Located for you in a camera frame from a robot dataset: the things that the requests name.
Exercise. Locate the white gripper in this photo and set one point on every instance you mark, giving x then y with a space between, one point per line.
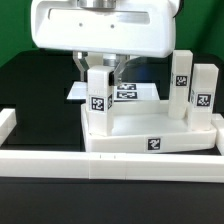
132 27

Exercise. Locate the white desk top tray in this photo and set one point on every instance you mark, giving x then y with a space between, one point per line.
144 127

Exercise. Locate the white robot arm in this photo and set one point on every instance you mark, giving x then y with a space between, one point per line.
100 3

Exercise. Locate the marker tag sheet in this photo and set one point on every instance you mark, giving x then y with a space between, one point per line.
124 92

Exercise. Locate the white left fence block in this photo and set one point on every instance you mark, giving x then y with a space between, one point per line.
7 123

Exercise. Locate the white fence block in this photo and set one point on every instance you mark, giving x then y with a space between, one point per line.
7 123
218 123

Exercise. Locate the white front fence bar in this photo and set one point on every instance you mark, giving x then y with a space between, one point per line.
115 166

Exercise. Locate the white right fence block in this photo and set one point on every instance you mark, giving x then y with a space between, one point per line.
218 123

